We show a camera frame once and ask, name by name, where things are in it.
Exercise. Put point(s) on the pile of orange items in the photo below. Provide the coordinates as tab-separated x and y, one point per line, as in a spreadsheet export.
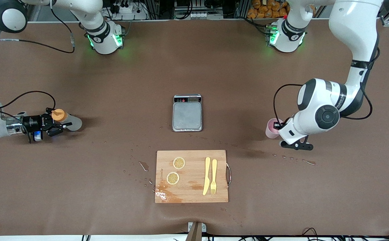
268	10

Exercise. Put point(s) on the pink plastic cup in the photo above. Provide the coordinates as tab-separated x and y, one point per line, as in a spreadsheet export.
270	131

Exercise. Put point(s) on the yellow lemon slice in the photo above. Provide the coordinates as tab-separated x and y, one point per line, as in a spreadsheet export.
172	178
179	163

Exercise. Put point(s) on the silver digital kitchen scale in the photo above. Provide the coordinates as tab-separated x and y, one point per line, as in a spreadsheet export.
187	115

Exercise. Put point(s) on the yellow plastic fork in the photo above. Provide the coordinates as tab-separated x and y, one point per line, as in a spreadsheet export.
214	170

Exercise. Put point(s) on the translucent squeeze bottle orange cap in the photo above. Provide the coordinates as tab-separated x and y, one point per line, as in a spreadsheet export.
74	122

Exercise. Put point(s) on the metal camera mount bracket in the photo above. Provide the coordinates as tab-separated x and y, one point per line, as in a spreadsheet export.
196	232

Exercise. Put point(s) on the yellow plastic knife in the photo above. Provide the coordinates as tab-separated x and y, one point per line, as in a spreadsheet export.
207	177

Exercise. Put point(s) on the wooden cutting board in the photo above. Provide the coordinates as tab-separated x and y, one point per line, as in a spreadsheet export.
194	174

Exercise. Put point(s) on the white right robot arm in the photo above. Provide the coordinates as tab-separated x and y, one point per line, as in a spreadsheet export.
104	40

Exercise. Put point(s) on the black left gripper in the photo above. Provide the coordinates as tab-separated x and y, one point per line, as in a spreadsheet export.
277	126

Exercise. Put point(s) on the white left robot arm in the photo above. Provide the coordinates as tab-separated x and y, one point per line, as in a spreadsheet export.
328	117

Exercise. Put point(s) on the white connector row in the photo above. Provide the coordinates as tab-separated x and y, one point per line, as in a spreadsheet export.
198	15

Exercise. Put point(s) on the brown table cover mat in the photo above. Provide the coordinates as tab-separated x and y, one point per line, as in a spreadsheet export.
80	184

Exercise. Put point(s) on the white power strip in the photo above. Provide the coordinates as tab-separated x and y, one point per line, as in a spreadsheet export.
127	9

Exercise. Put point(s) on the elongated water puddle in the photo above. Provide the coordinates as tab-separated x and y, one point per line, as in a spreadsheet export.
310	162
144	166

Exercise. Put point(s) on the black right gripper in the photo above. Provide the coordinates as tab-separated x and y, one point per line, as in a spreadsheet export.
33	122

